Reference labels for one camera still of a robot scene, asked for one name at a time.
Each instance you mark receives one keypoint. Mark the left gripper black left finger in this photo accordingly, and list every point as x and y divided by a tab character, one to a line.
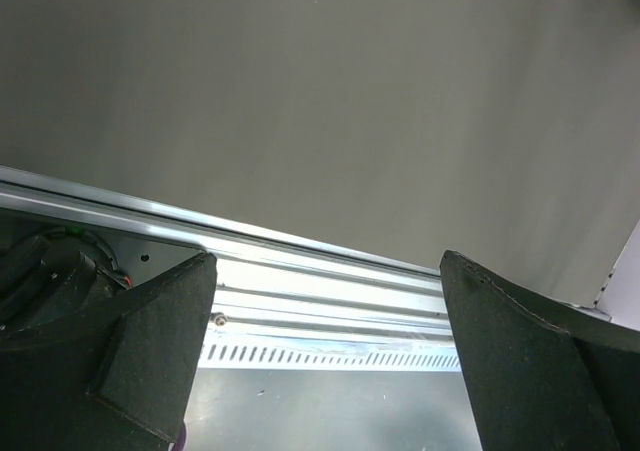
116	375

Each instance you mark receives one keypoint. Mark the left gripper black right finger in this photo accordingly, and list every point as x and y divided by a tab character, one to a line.
540	375

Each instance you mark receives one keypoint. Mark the aluminium rail base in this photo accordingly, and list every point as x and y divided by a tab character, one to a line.
281	302

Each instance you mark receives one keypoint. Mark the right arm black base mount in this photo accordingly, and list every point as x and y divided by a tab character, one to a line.
51	268

